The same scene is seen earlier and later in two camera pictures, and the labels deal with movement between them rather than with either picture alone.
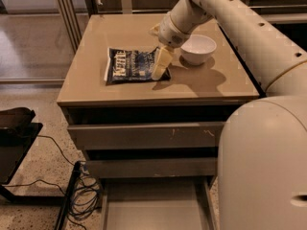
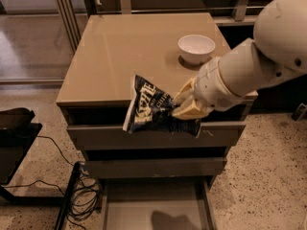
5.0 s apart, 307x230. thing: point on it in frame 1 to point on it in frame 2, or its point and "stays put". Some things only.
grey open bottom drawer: (183, 203) stays put
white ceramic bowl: (198, 49) stays put
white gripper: (170, 33) to (207, 87)
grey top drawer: (146, 135) stays put
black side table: (18, 133) stays put
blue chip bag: (129, 66) to (152, 107)
